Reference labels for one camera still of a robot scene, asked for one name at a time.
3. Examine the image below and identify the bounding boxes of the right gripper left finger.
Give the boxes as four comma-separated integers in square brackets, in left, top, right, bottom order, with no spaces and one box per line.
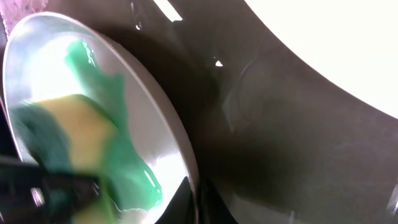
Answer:
[155,177,195,224]

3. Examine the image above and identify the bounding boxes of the green and yellow sponge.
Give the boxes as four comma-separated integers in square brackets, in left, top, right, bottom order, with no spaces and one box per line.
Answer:
[9,94,125,224]

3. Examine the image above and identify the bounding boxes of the large dark serving tray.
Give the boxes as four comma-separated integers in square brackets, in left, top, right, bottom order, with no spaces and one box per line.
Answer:
[1,0,397,223]

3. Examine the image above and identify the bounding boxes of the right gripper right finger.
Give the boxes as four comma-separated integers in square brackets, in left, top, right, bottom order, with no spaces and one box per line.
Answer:
[198,179,238,224]

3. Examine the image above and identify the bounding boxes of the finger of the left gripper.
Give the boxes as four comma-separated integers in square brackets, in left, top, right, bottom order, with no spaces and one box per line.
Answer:
[1,156,100,224]

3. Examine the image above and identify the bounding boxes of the white plate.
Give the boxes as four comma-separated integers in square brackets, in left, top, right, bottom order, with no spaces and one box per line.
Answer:
[247,0,397,118]

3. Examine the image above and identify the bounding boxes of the pale blue plate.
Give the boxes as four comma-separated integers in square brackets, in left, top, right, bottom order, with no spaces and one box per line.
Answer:
[2,12,198,223]

